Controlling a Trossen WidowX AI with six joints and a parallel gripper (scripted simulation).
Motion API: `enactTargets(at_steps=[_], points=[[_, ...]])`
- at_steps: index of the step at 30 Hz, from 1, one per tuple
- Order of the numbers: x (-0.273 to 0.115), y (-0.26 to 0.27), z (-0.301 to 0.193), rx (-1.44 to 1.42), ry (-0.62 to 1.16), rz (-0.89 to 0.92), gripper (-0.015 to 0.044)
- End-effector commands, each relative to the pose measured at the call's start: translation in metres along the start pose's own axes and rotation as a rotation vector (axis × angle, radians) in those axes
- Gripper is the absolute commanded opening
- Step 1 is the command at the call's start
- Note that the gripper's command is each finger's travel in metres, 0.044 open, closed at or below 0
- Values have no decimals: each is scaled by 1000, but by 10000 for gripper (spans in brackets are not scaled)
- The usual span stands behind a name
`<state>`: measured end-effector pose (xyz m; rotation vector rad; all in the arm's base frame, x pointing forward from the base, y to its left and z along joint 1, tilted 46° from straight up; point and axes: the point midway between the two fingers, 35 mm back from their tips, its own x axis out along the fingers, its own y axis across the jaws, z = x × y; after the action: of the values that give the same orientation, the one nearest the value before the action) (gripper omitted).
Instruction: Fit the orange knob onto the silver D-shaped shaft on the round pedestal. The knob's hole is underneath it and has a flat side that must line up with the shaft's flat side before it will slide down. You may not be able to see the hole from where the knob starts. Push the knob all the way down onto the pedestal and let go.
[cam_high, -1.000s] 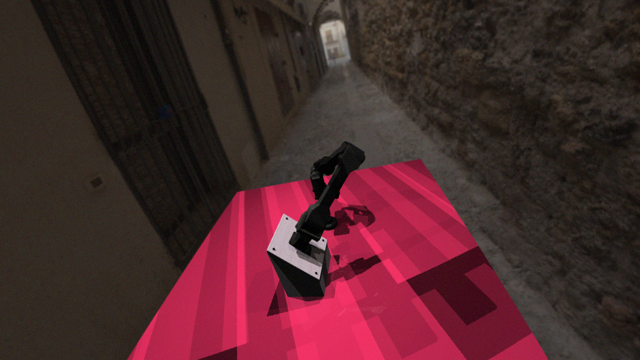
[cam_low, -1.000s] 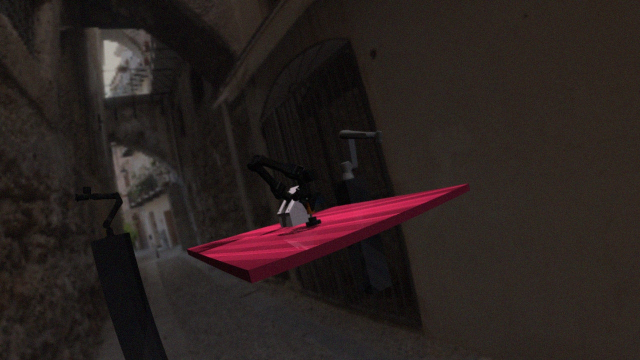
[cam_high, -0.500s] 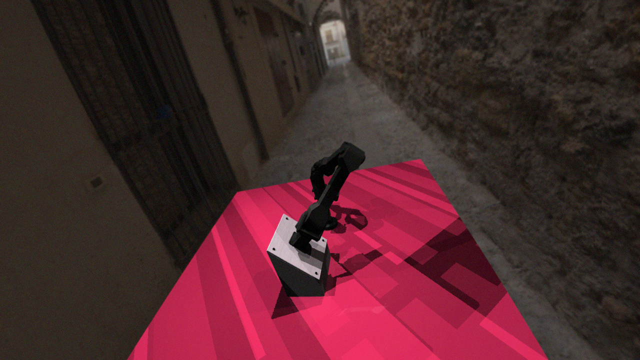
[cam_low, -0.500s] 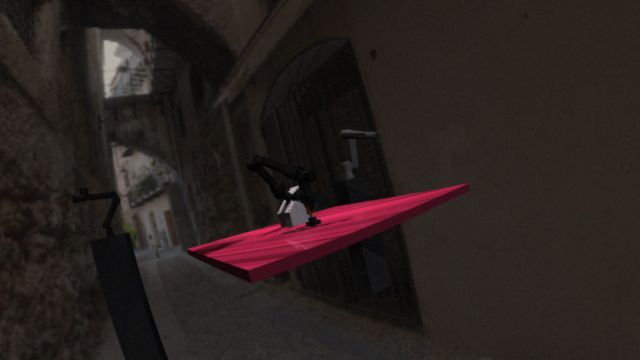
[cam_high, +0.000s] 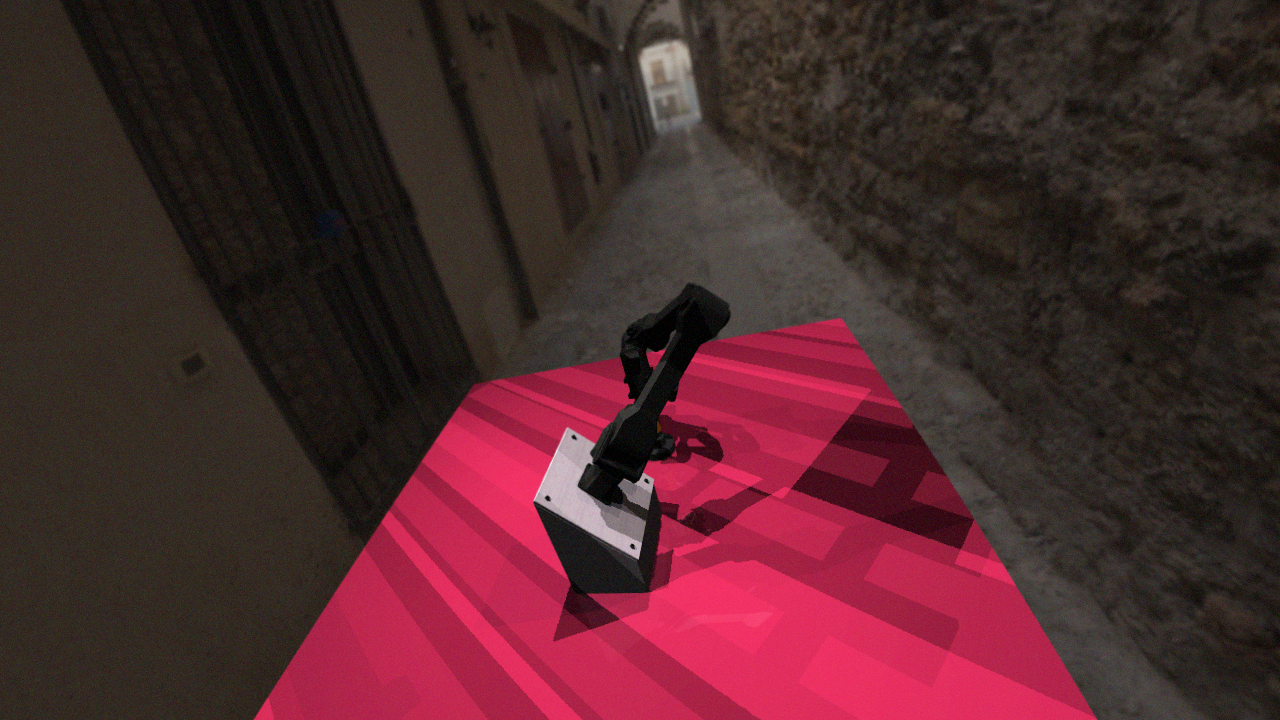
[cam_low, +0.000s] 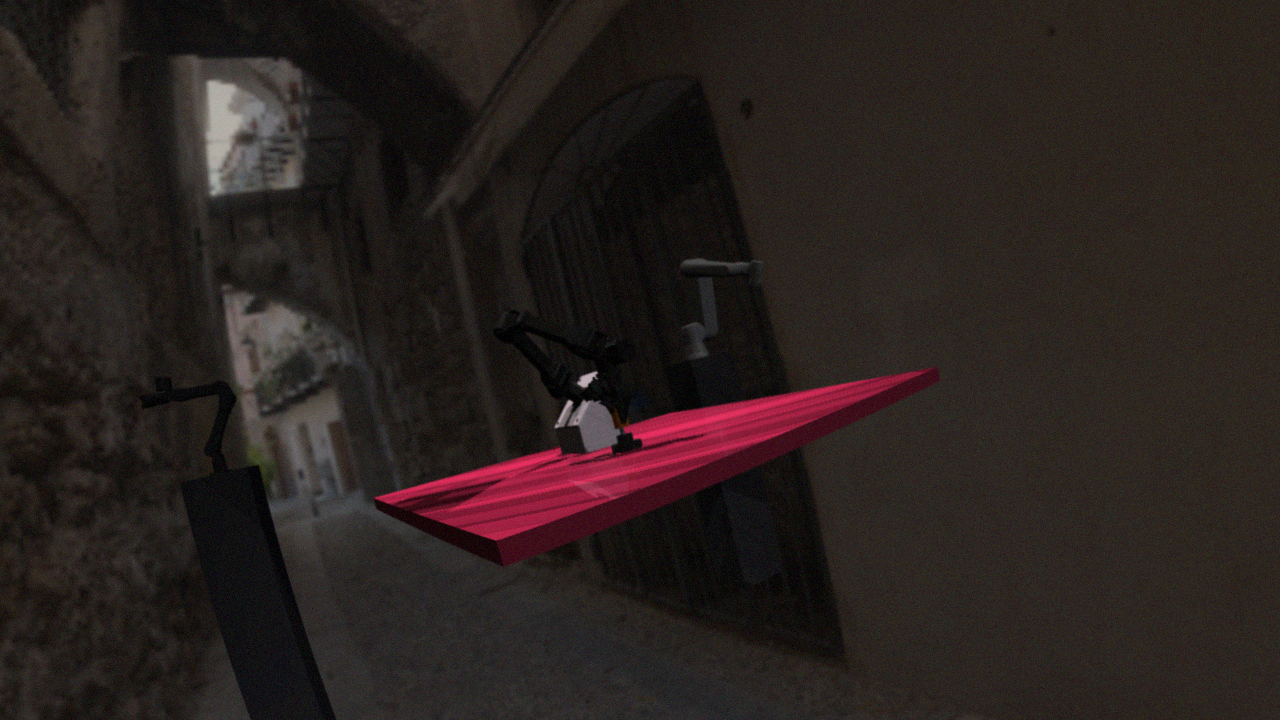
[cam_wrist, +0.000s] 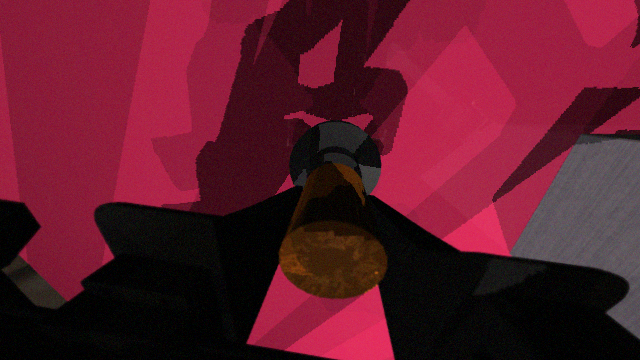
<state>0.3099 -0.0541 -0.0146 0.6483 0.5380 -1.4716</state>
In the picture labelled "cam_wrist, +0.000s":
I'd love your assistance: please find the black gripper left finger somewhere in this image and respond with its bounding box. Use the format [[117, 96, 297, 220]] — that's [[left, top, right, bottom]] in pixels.
[[94, 185, 303, 344]]

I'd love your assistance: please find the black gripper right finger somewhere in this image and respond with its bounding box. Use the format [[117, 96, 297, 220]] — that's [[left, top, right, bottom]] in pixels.
[[367, 195, 630, 360]]

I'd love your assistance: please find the orange knob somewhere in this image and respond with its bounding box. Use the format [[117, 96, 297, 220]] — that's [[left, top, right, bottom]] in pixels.
[[278, 163, 388, 300]]

